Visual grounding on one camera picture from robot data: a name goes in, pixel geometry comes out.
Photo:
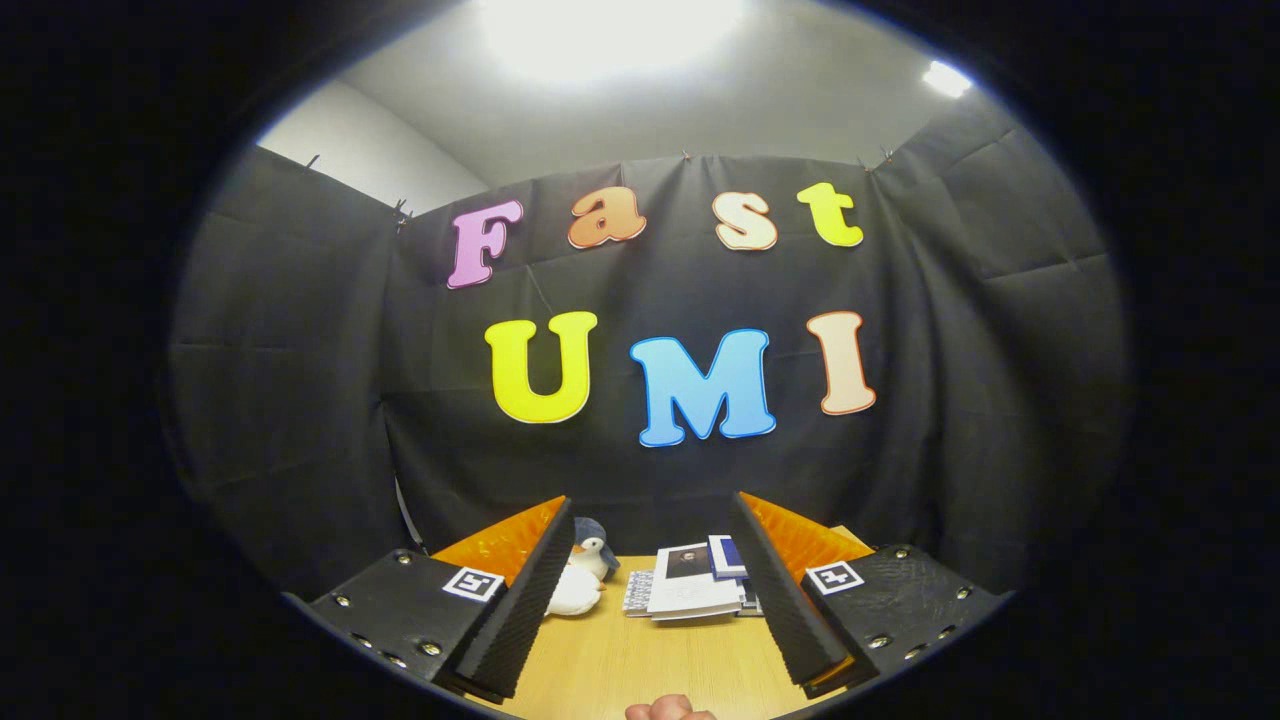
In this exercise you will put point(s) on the penguin plush toy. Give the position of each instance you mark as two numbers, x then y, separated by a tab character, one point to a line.
592	545

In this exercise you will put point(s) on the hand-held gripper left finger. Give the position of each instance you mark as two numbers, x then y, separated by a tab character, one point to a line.
525	600

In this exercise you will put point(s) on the small ceiling light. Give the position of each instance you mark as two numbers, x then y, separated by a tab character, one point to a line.
946	78

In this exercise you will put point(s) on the white duck plush toy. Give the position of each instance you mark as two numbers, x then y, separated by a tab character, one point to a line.
575	597

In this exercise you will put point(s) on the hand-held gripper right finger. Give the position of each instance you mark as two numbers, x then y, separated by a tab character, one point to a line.
785	610

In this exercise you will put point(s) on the blue cover book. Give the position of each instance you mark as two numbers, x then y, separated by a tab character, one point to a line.
728	555

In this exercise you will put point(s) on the pale green cover book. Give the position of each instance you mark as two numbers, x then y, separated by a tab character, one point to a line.
752	598

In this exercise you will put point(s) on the large ceiling light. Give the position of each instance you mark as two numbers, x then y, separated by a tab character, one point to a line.
610	35

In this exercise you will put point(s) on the white cover book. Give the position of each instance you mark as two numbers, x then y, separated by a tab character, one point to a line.
690	590

